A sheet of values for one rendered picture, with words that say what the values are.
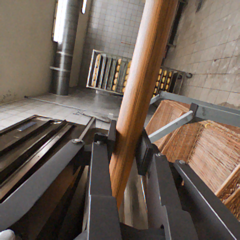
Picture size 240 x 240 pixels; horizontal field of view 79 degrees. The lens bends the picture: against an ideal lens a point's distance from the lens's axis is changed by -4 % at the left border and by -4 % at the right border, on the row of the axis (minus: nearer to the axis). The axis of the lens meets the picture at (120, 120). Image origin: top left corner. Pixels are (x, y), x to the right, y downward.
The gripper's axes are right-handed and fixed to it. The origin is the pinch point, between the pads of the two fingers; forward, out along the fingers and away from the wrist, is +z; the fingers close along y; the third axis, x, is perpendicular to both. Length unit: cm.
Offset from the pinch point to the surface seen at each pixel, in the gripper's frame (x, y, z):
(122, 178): -4.0, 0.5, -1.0
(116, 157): -1.6, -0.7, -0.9
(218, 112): 3.8, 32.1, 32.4
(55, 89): -41, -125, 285
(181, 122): -2.7, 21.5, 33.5
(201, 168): -36, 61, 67
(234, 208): -26, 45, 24
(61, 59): 18, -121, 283
